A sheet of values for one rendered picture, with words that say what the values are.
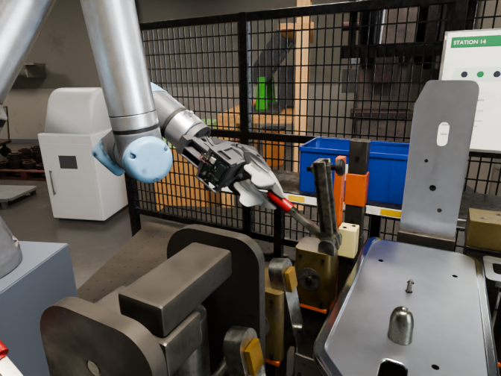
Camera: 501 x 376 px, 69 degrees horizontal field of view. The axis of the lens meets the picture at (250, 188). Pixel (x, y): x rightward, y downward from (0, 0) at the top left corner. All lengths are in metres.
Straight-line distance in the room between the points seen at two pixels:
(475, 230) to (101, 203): 3.17
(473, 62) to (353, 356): 0.84
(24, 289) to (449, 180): 0.81
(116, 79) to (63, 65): 7.74
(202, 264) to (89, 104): 3.27
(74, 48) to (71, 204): 4.86
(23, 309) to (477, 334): 0.64
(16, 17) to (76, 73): 7.50
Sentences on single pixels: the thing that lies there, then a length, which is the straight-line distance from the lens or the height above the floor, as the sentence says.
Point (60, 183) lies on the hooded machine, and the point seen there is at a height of 0.41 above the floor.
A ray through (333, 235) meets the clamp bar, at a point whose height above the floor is 1.07.
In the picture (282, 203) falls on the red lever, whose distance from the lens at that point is 0.68.
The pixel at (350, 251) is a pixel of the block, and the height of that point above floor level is 1.02.
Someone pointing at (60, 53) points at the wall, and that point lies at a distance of 8.35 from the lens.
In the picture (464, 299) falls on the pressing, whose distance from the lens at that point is 0.72.
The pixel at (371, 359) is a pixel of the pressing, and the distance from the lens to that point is 0.55.
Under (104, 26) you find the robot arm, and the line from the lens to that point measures 0.60.
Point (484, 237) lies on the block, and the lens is 0.91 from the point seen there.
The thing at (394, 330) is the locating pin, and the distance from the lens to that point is 0.58.
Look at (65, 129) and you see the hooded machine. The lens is 3.67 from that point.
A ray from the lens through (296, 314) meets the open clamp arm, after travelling 0.57.
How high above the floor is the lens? 1.36
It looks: 18 degrees down
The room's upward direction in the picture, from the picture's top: 1 degrees counter-clockwise
